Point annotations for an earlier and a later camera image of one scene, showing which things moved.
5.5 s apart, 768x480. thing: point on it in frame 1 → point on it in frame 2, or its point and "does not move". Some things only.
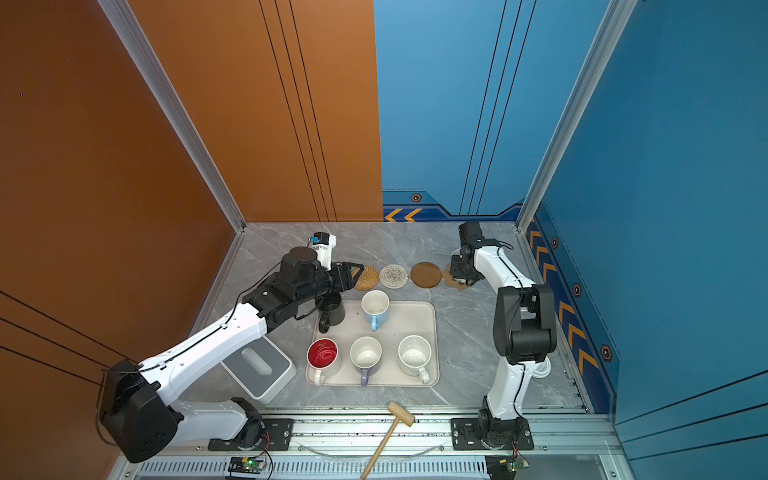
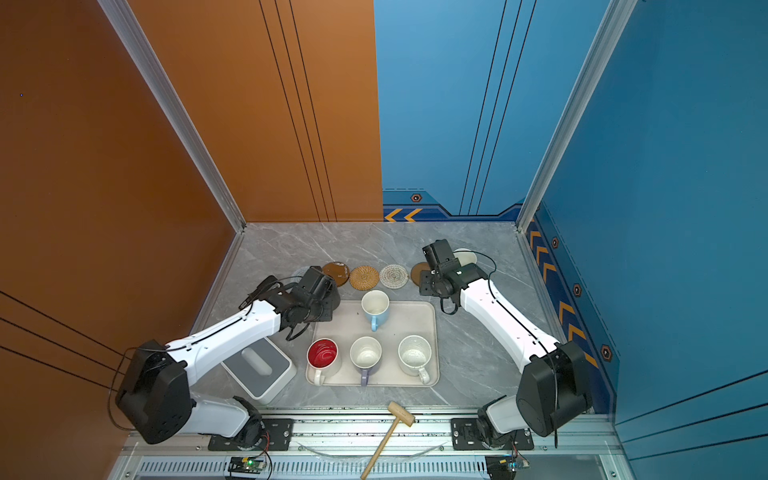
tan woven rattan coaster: x=369 y=277 does not move
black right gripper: x=455 y=271 → x=424 y=288
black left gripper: x=337 y=272 → x=329 y=308
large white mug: x=414 y=354 does not move
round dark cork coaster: x=426 y=275 does not move
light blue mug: x=376 y=304 does not move
